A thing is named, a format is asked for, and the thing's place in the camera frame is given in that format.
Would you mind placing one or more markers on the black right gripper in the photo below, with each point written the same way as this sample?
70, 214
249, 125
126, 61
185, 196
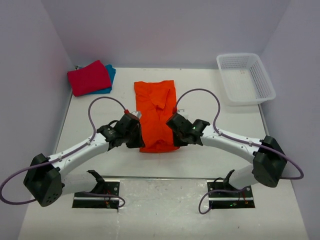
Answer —
177, 143

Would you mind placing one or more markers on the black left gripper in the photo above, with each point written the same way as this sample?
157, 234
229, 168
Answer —
139, 142

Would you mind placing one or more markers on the orange t shirt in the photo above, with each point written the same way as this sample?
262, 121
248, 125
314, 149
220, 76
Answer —
155, 101

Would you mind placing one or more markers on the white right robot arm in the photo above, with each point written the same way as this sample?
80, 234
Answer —
265, 167

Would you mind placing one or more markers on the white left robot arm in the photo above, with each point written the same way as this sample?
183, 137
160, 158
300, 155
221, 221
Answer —
49, 177

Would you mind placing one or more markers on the folded blue t shirt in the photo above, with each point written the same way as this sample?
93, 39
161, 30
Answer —
112, 74

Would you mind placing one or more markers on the folded red t shirt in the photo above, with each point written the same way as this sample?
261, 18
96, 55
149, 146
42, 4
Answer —
88, 79

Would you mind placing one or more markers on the white plastic basket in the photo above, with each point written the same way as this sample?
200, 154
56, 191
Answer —
244, 79

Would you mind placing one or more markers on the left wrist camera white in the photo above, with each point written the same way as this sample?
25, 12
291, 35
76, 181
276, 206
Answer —
137, 114

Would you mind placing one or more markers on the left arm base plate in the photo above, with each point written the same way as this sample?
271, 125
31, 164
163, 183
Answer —
105, 195

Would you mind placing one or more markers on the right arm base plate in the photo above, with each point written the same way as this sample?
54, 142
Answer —
227, 196

